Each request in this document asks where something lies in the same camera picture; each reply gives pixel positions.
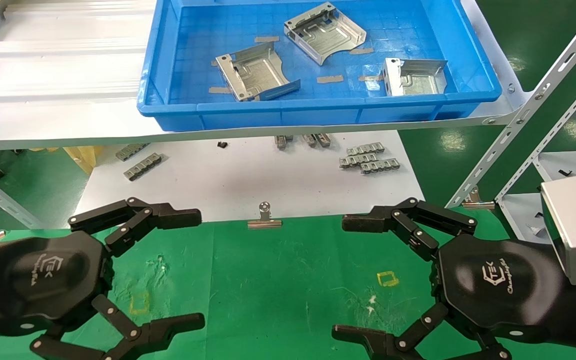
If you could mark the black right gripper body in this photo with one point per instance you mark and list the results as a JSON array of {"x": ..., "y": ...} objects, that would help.
[{"x": 498, "y": 285}]

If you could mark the sheet metal bracket part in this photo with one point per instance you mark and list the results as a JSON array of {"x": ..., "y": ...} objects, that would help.
[
  {"x": 325, "y": 37},
  {"x": 258, "y": 75},
  {"x": 418, "y": 82}
]

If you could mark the grey notched metal strip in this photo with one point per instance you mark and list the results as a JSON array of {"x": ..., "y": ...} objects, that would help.
[
  {"x": 282, "y": 142},
  {"x": 358, "y": 160},
  {"x": 143, "y": 166},
  {"x": 380, "y": 166},
  {"x": 132, "y": 151},
  {"x": 365, "y": 149},
  {"x": 323, "y": 139},
  {"x": 309, "y": 140}
]

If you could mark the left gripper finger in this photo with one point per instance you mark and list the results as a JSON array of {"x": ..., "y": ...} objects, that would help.
[
  {"x": 178, "y": 216},
  {"x": 173, "y": 325}
]

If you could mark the green table cloth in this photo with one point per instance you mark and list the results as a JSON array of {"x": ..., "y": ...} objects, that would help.
[{"x": 288, "y": 280}]

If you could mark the blue plastic tray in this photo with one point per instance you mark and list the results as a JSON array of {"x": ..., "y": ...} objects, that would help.
[{"x": 318, "y": 111}]

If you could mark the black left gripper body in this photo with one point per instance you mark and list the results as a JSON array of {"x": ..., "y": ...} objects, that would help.
[{"x": 43, "y": 275}]

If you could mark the yellow wrapped bundle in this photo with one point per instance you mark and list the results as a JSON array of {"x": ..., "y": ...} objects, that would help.
[{"x": 83, "y": 157}]

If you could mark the grey metal frame bar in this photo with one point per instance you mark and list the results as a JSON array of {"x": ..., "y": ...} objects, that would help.
[{"x": 18, "y": 210}]

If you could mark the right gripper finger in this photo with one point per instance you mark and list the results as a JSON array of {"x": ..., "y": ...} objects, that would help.
[
  {"x": 368, "y": 221},
  {"x": 363, "y": 337}
]

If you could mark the white ridged metal shelf board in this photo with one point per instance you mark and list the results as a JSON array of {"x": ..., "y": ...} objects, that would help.
[{"x": 68, "y": 75}]

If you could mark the white perforated rack upright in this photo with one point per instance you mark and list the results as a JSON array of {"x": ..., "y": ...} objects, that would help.
[
  {"x": 553, "y": 138},
  {"x": 518, "y": 122}
]

